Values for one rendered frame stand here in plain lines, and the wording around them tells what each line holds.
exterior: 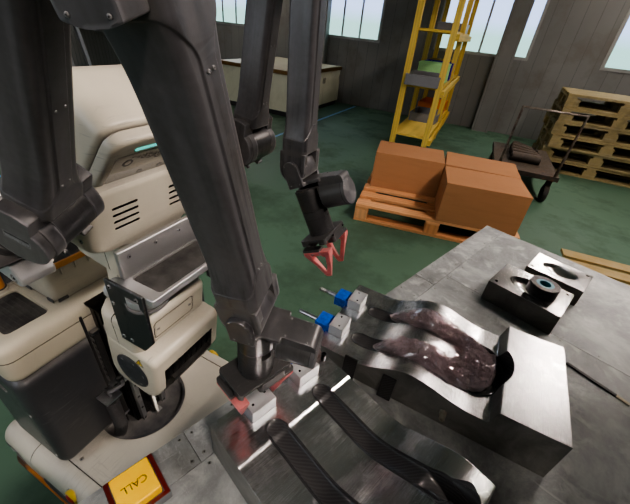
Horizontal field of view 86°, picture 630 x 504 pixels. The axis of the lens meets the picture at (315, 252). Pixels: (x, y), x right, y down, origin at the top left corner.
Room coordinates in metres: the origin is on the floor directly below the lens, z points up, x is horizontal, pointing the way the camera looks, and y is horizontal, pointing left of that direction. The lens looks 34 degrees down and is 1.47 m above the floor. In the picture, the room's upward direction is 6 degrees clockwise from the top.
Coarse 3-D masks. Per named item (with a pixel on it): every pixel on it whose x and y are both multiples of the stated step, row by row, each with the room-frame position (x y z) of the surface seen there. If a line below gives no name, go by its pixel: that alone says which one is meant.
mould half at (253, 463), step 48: (288, 384) 0.40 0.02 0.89; (336, 384) 0.41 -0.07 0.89; (240, 432) 0.30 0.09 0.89; (336, 432) 0.32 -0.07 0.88; (384, 432) 0.33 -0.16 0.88; (240, 480) 0.24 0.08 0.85; (288, 480) 0.24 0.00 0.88; (336, 480) 0.25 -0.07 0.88; (384, 480) 0.24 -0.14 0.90; (480, 480) 0.24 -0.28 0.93
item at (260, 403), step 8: (256, 392) 0.36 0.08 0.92; (264, 392) 0.36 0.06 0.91; (248, 400) 0.34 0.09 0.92; (256, 400) 0.34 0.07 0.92; (264, 400) 0.34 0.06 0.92; (272, 400) 0.35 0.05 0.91; (248, 408) 0.33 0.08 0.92; (256, 408) 0.33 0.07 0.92; (264, 408) 0.34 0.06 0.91; (272, 408) 0.35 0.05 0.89; (248, 416) 0.33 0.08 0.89; (256, 416) 0.32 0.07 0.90
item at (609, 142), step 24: (576, 96) 4.96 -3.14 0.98; (600, 96) 5.00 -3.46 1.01; (624, 96) 5.34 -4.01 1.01; (552, 120) 5.17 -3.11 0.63; (576, 120) 4.98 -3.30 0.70; (600, 120) 5.19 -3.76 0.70; (624, 120) 4.70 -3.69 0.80; (552, 144) 4.90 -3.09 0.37; (576, 144) 5.15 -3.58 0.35; (600, 144) 4.72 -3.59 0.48; (624, 144) 4.66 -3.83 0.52; (576, 168) 5.13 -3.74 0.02; (600, 168) 4.70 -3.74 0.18; (624, 168) 4.86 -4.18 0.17
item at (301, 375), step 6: (294, 366) 0.42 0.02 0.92; (300, 366) 0.42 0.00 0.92; (318, 366) 0.43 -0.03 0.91; (294, 372) 0.41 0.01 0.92; (300, 372) 0.41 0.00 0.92; (306, 372) 0.41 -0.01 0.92; (312, 372) 0.42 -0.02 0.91; (294, 378) 0.41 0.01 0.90; (300, 378) 0.40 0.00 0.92; (306, 378) 0.41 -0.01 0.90; (300, 384) 0.40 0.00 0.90
